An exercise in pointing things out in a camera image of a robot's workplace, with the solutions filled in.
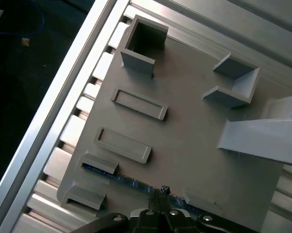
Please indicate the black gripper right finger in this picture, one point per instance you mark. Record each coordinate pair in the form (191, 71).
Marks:
(175, 223)

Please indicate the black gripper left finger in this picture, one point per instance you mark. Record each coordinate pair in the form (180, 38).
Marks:
(146, 223)

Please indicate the blue RAM stick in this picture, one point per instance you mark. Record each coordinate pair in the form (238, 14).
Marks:
(134, 180)

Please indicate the grey parts rack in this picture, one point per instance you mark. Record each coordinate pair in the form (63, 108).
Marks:
(184, 109)

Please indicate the small brown floor object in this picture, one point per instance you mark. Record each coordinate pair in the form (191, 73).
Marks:
(25, 41)

